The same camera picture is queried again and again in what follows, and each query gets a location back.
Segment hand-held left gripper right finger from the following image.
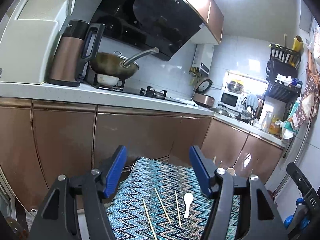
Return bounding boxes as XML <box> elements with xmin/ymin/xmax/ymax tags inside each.
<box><xmin>189</xmin><ymin>145</ymin><xmax>282</xmax><ymax>240</ymax></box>

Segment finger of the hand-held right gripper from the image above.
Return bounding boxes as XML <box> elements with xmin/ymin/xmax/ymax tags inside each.
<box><xmin>286</xmin><ymin>162</ymin><xmax>320</xmax><ymax>213</ymax></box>

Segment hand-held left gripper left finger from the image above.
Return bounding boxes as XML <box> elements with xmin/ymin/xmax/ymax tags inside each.
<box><xmin>29</xmin><ymin>145</ymin><xmax>128</xmax><ymax>240</ymax></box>

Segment white ceramic spoon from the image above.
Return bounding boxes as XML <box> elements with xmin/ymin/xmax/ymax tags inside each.
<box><xmin>183</xmin><ymin>193</ymin><xmax>194</xmax><ymax>219</ymax></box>

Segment row of wooden chopsticks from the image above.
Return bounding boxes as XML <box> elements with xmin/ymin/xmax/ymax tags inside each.
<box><xmin>142</xmin><ymin>187</ymin><xmax>182</xmax><ymax>240</ymax></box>

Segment person's right hand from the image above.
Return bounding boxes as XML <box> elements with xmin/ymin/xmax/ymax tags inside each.
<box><xmin>283</xmin><ymin>197</ymin><xmax>311</xmax><ymax>231</ymax></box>

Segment blue zigzag woven mat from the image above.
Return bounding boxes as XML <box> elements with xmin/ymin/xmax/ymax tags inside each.
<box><xmin>105</xmin><ymin>157</ymin><xmax>241</xmax><ymax>240</ymax></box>

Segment steel pipe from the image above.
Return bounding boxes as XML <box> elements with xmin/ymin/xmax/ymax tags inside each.
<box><xmin>273</xmin><ymin>106</ymin><xmax>314</xmax><ymax>198</ymax></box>

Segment copper lower cabinets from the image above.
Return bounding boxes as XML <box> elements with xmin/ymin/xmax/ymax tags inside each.
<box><xmin>0</xmin><ymin>97</ymin><xmax>284</xmax><ymax>213</ymax></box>

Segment copper cabinets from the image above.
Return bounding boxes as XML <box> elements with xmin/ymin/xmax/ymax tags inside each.
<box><xmin>160</xmin><ymin>0</ymin><xmax>224</xmax><ymax>44</ymax></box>
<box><xmin>0</xmin><ymin>97</ymin><xmax>284</xmax><ymax>213</ymax></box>

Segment white green plastic bag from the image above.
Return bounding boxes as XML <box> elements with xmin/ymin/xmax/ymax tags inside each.
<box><xmin>281</xmin><ymin>100</ymin><xmax>302</xmax><ymax>141</ymax></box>

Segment orange jar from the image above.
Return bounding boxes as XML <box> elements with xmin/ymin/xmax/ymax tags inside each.
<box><xmin>268</xmin><ymin>121</ymin><xmax>282</xmax><ymax>135</ymax></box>

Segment steel pan lid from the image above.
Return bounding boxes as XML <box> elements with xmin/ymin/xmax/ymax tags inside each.
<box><xmin>211</xmin><ymin>106</ymin><xmax>232</xmax><ymax>117</ymax></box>

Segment clear glass bottle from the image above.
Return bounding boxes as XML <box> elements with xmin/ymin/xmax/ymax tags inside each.
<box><xmin>261</xmin><ymin>110</ymin><xmax>273</xmax><ymax>130</ymax></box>

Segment white cloth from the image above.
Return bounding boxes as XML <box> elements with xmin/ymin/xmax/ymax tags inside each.
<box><xmin>172</xmin><ymin>97</ymin><xmax>198</xmax><ymax>106</ymax></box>

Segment copper rice cooker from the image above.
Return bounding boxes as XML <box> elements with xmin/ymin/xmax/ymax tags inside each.
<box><xmin>192</xmin><ymin>78</ymin><xmax>216</xmax><ymax>108</ymax></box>

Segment white microwave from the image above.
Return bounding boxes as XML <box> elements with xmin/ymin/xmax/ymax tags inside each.
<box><xmin>220</xmin><ymin>91</ymin><xmax>242</xmax><ymax>108</ymax></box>

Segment brown patterned apron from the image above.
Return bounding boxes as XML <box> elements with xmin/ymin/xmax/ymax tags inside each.
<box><xmin>291</xmin><ymin>52</ymin><xmax>320</xmax><ymax>131</ymax></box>

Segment black gas stove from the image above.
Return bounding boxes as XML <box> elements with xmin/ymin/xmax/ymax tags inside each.
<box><xmin>85</xmin><ymin>79</ymin><xmax>168</xmax><ymax>101</ymax></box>

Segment grey blue towel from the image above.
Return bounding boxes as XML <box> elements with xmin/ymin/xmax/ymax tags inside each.
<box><xmin>241</xmin><ymin>93</ymin><xmax>259</xmax><ymax>111</ymax></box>

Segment white bowl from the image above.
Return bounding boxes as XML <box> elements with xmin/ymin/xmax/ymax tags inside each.
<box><xmin>97</xmin><ymin>73</ymin><xmax>120</xmax><ymax>86</ymax></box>

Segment steel pot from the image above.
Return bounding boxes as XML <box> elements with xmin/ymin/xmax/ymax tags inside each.
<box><xmin>226</xmin><ymin>79</ymin><xmax>244</xmax><ymax>93</ymax></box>

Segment black shelf rack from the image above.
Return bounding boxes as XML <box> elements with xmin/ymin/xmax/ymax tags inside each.
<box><xmin>257</xmin><ymin>43</ymin><xmax>302</xmax><ymax>121</ymax></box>

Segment window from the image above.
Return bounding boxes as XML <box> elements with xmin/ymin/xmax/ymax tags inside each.
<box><xmin>226</xmin><ymin>71</ymin><xmax>269</xmax><ymax>98</ymax></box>

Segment brown glass bottle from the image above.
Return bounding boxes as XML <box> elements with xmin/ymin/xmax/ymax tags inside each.
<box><xmin>4</xmin><ymin>214</ymin><xmax>28</xmax><ymax>240</ymax></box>

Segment white water heater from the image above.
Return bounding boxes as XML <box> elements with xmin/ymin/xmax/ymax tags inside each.
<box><xmin>192</xmin><ymin>44</ymin><xmax>215</xmax><ymax>76</ymax></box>

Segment copper black kettle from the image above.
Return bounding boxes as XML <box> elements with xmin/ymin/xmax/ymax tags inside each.
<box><xmin>48</xmin><ymin>19</ymin><xmax>106</xmax><ymax>88</ymax></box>

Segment yellow roll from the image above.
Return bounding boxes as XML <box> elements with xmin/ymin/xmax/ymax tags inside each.
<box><xmin>292</xmin><ymin>35</ymin><xmax>304</xmax><ymax>68</ymax></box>

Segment white countertop appliance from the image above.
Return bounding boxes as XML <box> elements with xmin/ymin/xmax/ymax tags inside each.
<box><xmin>0</xmin><ymin>0</ymin><xmax>79</xmax><ymax>84</ymax></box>

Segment black range hood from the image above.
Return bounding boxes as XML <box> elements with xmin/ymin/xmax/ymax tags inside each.
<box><xmin>89</xmin><ymin>0</ymin><xmax>207</xmax><ymax>62</ymax></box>

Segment copper upper cabinets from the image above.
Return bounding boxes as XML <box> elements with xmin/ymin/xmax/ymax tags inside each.
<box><xmin>160</xmin><ymin>0</ymin><xmax>224</xmax><ymax>44</ymax></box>

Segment steel wok with handle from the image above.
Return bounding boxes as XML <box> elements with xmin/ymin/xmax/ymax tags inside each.
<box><xmin>89</xmin><ymin>47</ymin><xmax>160</xmax><ymax>81</ymax></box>

